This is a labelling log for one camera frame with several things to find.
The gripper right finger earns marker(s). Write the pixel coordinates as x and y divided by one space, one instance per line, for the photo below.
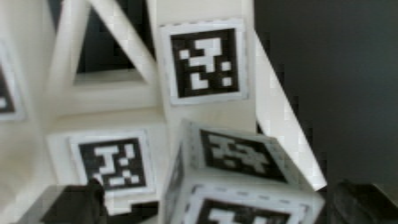
364 203

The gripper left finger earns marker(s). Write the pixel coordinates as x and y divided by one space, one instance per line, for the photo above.
68 205

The small white tagged cube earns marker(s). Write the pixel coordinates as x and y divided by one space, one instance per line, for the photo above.
235 183

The white chair back frame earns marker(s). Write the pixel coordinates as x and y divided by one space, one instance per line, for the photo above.
112 71

